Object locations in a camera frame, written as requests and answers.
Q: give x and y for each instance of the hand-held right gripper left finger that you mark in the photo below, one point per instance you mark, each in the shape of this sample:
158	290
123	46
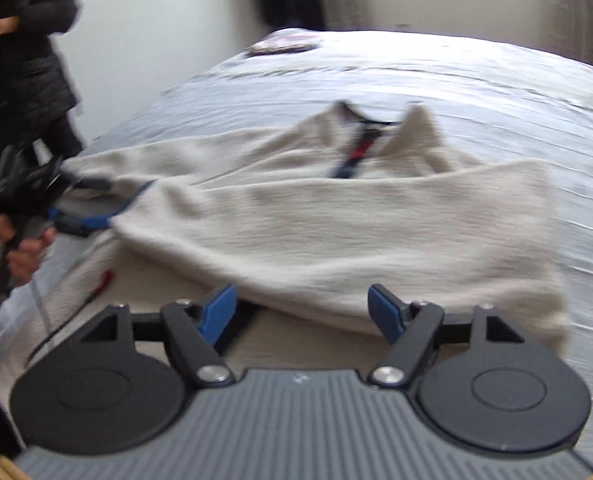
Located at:
222	306

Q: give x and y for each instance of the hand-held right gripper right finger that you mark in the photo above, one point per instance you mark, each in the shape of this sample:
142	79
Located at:
382	310

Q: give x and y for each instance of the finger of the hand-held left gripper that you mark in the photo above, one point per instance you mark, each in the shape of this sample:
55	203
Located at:
79	222
89	183

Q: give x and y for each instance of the cream knit sweater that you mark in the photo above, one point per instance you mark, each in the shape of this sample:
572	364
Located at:
306	225

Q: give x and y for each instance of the person's left hand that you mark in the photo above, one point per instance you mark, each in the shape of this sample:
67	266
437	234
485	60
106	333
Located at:
24	260

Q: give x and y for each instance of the bed with pale blue bedspread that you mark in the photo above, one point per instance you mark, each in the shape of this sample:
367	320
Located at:
476	90

